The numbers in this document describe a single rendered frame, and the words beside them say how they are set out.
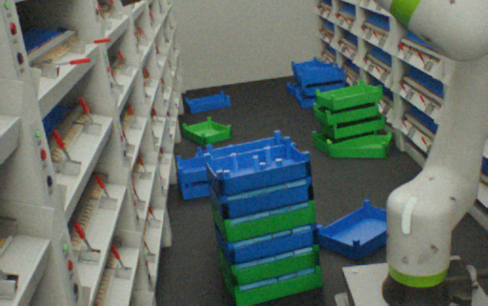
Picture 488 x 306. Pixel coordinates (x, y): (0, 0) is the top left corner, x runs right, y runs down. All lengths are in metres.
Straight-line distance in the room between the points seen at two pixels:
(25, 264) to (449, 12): 0.77
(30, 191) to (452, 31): 0.72
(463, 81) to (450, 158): 0.17
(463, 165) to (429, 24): 0.38
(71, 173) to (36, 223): 0.27
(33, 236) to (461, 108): 0.85
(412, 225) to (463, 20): 0.41
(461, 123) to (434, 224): 0.22
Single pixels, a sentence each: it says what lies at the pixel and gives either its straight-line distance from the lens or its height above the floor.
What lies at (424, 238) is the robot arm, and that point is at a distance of 1.26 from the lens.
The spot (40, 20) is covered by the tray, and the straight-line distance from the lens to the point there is 1.60.
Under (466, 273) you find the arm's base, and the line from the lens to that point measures 1.39.
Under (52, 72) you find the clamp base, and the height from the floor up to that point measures 0.94.
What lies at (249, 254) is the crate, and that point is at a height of 0.19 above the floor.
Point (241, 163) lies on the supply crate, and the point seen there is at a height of 0.42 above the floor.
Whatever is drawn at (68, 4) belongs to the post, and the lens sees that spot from 1.59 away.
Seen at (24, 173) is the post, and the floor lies 0.85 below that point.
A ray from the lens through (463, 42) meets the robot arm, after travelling 1.09.
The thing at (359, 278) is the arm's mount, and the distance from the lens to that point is 1.45.
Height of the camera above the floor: 1.12
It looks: 18 degrees down
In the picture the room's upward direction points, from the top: 8 degrees counter-clockwise
